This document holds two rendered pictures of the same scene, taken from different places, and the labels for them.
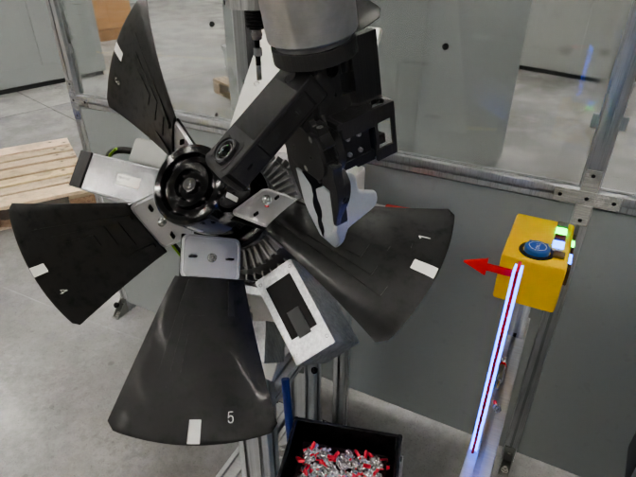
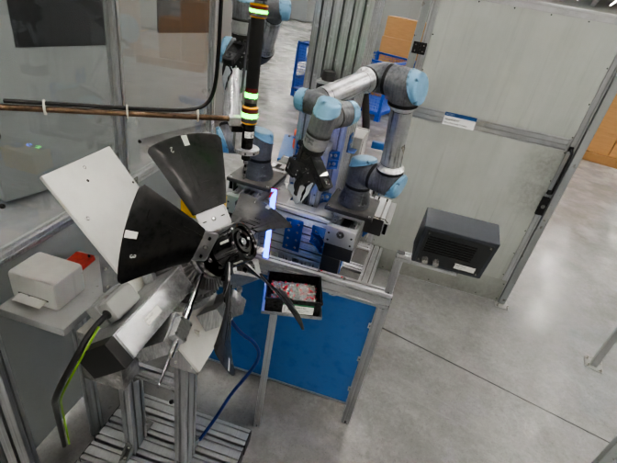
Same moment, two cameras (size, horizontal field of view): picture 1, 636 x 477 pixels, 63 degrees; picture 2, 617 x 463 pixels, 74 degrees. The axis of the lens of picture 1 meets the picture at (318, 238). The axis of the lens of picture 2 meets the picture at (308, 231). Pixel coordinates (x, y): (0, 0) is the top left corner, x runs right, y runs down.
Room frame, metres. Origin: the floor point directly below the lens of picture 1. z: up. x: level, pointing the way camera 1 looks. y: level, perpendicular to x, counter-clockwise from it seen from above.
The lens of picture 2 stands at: (0.80, 1.17, 1.88)
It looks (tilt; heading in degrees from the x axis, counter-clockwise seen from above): 31 degrees down; 252
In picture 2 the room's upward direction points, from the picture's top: 11 degrees clockwise
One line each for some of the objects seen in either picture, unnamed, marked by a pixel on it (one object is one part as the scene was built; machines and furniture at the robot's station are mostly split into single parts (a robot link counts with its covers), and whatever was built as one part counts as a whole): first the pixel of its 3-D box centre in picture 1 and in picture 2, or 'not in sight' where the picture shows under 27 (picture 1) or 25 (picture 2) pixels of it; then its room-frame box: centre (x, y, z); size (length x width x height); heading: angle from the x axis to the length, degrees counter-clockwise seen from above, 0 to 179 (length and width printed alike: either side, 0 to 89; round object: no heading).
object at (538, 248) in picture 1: (537, 249); not in sight; (0.72, -0.36, 1.08); 0.04 x 0.04 x 0.02
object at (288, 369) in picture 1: (280, 379); (157, 376); (0.92, 0.09, 0.56); 0.19 x 0.04 x 0.04; 153
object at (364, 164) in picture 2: not in sight; (363, 170); (0.07, -0.43, 1.20); 0.13 x 0.12 x 0.14; 128
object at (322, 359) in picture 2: not in sight; (276, 333); (0.41, -0.20, 0.45); 0.82 x 0.02 x 0.66; 153
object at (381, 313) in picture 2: not in sight; (362, 368); (0.02, 0.00, 0.39); 0.04 x 0.04 x 0.78; 63
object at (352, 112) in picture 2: not in sight; (339, 112); (0.37, -0.06, 1.55); 0.11 x 0.11 x 0.08; 38
